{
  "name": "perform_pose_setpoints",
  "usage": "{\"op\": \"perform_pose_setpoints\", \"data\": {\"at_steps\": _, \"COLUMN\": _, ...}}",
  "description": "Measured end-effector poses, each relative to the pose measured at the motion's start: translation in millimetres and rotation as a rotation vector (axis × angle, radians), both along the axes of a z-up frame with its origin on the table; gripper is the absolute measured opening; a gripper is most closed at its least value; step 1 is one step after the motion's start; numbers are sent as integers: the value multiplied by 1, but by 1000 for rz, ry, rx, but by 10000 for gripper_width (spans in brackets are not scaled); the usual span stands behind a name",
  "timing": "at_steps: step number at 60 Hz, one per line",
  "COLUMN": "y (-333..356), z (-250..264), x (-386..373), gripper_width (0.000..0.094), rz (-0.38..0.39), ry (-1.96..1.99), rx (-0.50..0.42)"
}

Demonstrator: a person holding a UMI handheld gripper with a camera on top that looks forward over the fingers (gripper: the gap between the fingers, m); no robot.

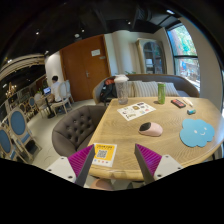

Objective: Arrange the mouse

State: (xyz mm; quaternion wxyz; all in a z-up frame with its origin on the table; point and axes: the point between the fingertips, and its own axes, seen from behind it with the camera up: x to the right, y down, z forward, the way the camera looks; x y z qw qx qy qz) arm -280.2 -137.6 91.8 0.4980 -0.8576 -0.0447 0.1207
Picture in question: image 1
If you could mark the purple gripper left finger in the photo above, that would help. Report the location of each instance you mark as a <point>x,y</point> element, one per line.
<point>81,162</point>

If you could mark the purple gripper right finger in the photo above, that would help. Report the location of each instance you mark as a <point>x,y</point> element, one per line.
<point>148,161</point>

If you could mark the pink computer mouse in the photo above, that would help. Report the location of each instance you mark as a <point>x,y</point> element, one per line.
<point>151,129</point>

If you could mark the blue cloud mouse pad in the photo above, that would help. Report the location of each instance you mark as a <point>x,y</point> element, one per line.
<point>196,133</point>

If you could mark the yellow QR code card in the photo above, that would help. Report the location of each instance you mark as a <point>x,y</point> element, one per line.
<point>104,154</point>

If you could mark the grey tufted armchair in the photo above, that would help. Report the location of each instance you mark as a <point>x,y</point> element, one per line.
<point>74,131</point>

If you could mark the white sticker sheet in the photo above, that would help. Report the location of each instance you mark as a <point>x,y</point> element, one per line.
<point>135,110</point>

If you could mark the small teal eraser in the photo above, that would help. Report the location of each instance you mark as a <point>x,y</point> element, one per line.
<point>191,111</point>

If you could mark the red black flat case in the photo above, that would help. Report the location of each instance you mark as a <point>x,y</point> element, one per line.
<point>178,103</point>

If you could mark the blue chair front left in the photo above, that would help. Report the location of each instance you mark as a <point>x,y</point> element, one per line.
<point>6,145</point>

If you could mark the white pen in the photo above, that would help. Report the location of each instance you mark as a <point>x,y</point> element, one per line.
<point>187,101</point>

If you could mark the blue padded chair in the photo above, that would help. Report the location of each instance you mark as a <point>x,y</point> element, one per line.
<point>19,128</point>

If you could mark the striped cushion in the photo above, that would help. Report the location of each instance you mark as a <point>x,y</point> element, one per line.
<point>145,89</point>

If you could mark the black backpack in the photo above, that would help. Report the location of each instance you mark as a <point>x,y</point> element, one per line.
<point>108,91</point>

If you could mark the green bottle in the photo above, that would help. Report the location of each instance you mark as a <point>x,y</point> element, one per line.
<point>161,92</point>

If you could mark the white dining chair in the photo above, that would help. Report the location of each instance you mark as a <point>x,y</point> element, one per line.
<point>61,98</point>

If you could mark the open laptop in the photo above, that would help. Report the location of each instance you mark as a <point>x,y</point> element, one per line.
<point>47,90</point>

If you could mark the person in white shirt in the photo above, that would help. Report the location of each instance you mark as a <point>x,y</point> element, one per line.
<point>55,89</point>

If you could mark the grey sofa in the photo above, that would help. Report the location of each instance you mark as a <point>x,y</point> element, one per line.
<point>175,85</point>

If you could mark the clear plastic tumbler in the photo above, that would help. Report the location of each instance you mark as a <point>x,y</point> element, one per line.
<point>121,84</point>

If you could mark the brown wooden door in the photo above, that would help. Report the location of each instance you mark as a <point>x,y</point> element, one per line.
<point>85,65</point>

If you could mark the arched glass cabinet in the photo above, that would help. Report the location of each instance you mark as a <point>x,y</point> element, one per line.
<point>151,56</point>

